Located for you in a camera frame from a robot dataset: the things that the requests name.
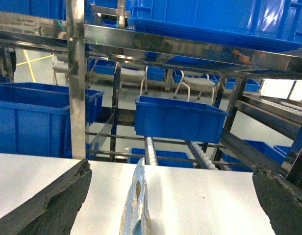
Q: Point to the blue crate lower left shelf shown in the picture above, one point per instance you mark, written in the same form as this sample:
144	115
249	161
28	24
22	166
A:
35	120

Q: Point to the blue crate shelf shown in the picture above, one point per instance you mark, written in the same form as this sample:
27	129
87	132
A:
35	120
177	119

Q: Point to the grey office chair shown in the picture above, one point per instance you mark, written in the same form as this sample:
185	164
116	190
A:
60	65

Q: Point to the blue crate lower right shelf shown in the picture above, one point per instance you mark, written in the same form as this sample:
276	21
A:
177	119

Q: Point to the flower gift bag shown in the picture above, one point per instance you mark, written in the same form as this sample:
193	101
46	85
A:
135	218

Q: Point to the large blue plastic crate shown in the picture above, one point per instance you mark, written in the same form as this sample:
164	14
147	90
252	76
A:
274	19

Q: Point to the blue plastic tray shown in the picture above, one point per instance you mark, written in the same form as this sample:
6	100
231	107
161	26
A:
212	36

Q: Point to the white roller conveyor track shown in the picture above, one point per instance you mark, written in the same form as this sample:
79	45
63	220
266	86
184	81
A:
150	152

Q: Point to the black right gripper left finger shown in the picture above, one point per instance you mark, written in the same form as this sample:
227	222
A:
53	210

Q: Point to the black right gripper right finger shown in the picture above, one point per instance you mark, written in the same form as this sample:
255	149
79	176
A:
280	200

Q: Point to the stainless steel rack frame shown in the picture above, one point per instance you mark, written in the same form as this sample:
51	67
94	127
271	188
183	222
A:
79	40

